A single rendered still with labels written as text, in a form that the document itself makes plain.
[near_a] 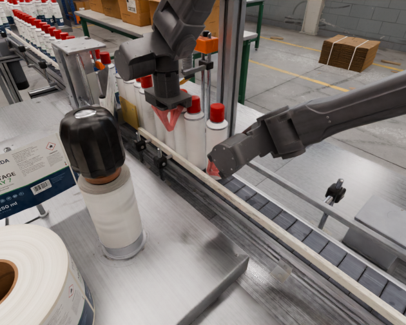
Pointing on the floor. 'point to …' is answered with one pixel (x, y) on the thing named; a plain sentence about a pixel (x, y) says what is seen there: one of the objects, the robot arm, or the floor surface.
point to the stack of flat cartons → (348, 53)
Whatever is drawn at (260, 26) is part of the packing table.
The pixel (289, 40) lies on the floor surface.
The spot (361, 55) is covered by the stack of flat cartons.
